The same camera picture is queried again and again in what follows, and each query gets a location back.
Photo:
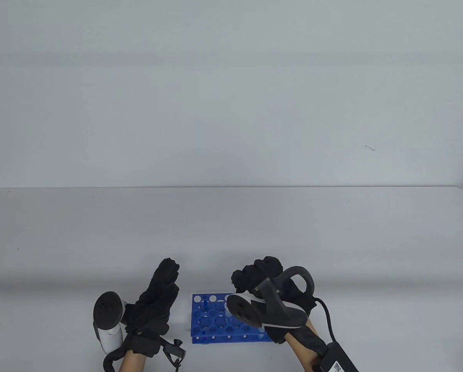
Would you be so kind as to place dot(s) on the person's right hand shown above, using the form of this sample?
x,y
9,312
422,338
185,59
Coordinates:
x,y
254,273

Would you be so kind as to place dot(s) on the person's left hand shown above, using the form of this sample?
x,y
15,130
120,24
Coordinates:
x,y
154,306

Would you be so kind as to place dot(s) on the person's right forearm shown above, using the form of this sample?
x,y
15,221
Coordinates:
x,y
303,350

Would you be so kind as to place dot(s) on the blue test tube rack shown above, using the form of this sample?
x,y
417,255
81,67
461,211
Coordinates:
x,y
208,325

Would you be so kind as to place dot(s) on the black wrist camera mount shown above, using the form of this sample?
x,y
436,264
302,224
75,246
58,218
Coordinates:
x,y
174,350
338,360

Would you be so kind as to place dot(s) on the black and white right controller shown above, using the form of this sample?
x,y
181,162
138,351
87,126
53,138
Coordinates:
x,y
274,308

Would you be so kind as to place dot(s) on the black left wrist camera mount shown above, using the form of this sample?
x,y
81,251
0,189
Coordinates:
x,y
174,350

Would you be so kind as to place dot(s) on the person's left forearm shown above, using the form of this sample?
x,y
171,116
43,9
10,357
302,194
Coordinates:
x,y
132,363

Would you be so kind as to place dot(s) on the black and white left controller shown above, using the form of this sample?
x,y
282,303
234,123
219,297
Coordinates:
x,y
107,314

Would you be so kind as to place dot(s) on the black and white controller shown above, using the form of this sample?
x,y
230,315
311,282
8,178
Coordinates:
x,y
107,314
274,308

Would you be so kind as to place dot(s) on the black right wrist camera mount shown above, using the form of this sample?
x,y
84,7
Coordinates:
x,y
338,360

